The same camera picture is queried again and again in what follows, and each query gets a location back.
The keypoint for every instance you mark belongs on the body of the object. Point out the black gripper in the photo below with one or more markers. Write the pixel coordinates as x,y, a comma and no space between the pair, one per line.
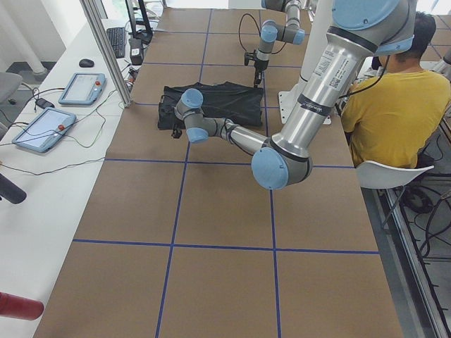
171,122
259,65

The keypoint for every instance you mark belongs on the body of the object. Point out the black printed t-shirt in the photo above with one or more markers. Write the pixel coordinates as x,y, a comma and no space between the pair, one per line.
241,104

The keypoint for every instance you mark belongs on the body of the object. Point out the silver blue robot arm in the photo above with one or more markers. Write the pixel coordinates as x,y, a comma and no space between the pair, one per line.
348,32
291,33

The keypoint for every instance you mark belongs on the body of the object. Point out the black power adapter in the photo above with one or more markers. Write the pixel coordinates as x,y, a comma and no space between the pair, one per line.
136,51

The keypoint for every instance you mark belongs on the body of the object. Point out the far blue teach pendant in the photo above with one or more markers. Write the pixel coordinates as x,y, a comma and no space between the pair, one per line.
83,89

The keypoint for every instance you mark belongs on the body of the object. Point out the blue teach pendant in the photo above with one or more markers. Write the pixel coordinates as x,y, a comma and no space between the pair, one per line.
83,89
46,130

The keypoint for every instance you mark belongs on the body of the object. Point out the brown paper table cover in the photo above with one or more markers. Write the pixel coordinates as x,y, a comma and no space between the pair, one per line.
178,239

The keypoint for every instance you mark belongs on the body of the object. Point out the black keyboard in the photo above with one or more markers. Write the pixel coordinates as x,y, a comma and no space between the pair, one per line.
116,36

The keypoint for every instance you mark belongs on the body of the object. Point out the black computer mouse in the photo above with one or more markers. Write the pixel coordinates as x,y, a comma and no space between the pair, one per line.
86,63

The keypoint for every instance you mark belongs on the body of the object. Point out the near blue teach pendant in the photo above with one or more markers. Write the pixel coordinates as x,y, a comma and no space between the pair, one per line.
46,130

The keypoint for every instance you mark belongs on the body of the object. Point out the person in yellow shirt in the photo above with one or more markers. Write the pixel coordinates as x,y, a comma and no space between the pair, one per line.
389,120

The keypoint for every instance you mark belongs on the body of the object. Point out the white plastic chair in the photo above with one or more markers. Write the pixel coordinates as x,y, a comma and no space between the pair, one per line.
374,175

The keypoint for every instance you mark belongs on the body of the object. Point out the red cylinder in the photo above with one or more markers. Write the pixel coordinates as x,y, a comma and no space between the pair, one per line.
17,307

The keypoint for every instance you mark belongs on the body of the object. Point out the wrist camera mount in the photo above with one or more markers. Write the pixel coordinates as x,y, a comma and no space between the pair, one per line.
248,57

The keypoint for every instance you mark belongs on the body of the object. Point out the aluminium frame post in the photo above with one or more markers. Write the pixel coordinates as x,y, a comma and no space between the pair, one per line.
93,17

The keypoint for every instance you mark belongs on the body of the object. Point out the black cylinder handle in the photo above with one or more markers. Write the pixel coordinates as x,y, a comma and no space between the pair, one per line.
10,191

